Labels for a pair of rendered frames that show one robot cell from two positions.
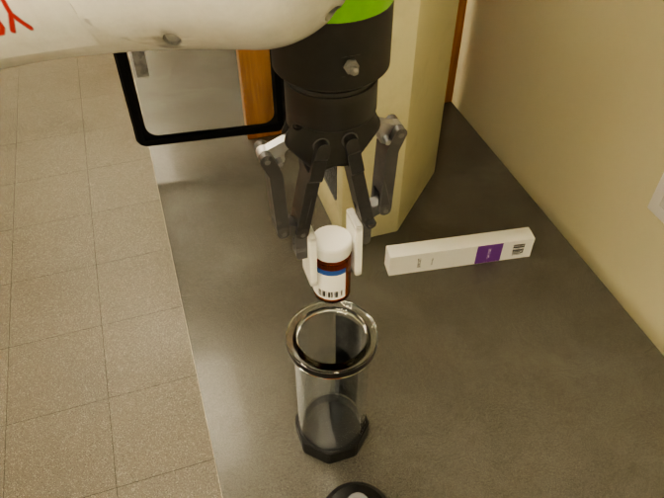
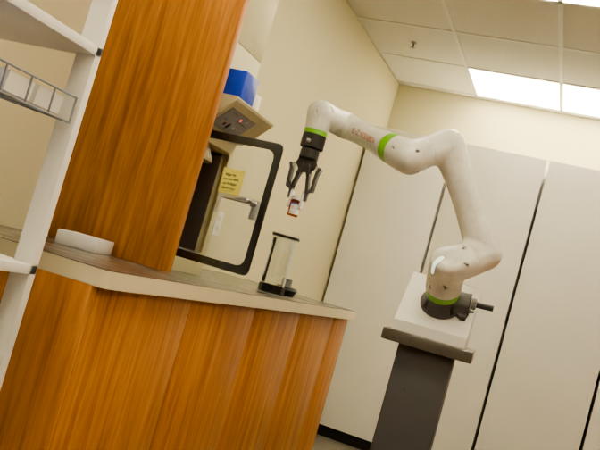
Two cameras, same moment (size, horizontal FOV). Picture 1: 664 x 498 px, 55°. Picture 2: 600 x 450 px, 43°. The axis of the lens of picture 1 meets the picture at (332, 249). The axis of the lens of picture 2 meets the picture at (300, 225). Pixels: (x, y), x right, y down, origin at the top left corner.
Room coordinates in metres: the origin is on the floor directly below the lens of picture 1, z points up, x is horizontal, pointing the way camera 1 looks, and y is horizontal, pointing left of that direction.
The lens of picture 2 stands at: (2.73, 1.87, 1.05)
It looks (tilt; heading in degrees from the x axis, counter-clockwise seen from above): 3 degrees up; 218
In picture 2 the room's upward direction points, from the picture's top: 16 degrees clockwise
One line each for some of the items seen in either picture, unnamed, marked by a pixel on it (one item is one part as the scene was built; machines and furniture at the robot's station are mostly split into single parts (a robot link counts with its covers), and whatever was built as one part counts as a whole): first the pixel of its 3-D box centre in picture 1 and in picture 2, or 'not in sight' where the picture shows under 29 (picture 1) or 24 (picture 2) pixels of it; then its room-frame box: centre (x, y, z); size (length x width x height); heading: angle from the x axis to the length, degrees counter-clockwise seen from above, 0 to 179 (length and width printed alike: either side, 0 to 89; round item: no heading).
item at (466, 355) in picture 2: not in sight; (429, 344); (0.15, 0.55, 0.92); 0.32 x 0.32 x 0.04; 23
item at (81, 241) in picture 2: not in sight; (85, 242); (1.35, 0.02, 0.96); 0.16 x 0.12 x 0.04; 35
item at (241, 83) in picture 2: not in sight; (236, 87); (1.03, 0.11, 1.56); 0.10 x 0.10 x 0.09; 18
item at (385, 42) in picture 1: (329, 31); (312, 142); (0.46, 0.00, 1.54); 0.12 x 0.09 x 0.06; 18
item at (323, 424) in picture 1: (331, 383); (279, 262); (0.45, 0.00, 1.06); 0.11 x 0.11 x 0.21
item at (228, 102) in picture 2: not in sight; (237, 121); (0.96, 0.09, 1.46); 0.32 x 0.12 x 0.10; 18
